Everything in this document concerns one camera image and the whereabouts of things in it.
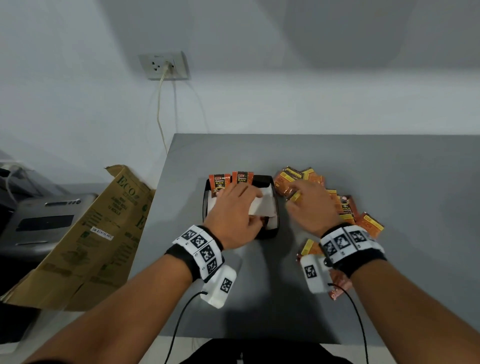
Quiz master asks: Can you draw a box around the person's right hand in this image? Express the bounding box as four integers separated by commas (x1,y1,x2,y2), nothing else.
285,179,342,238

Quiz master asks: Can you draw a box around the person's left hand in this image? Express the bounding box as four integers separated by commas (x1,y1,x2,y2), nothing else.
202,181,265,251

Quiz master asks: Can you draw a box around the pile of orange coffee sachets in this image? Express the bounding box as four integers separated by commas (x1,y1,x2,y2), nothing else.
272,166,385,301

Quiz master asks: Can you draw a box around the black tray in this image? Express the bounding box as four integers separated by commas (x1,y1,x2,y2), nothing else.
202,174,280,240

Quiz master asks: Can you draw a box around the coffee sachet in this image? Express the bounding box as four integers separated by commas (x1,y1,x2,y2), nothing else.
231,171,255,187
208,173,232,198

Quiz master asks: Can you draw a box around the person's right forearm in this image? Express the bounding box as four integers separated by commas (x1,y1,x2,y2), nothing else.
350,258,480,364

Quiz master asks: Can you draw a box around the person's left forearm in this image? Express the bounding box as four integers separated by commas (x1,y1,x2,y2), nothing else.
22,254,194,364

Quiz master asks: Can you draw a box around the person's black clothing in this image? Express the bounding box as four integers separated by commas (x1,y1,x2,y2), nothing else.
187,337,353,364

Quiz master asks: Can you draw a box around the black wristband with marker tags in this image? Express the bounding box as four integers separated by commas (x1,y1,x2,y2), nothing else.
319,223,387,278
164,224,225,283

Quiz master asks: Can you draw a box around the brown cardboard box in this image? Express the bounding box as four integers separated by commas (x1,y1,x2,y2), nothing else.
0,164,157,312

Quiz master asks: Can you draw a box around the grey appliance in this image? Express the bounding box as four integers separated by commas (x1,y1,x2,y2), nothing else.
0,193,99,260

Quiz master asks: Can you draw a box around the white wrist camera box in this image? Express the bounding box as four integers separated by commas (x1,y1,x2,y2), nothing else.
299,254,334,295
199,264,238,310

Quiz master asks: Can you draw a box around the black camera cable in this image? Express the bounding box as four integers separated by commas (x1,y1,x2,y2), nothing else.
163,290,208,364
328,283,370,364

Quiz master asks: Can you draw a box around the cream power cord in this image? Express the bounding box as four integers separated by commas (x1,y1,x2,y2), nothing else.
156,63,173,155

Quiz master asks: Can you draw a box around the white wall socket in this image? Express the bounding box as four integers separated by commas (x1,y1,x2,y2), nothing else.
138,50,190,81

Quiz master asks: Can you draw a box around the white charger cable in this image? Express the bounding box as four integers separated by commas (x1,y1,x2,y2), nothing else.
0,163,31,203

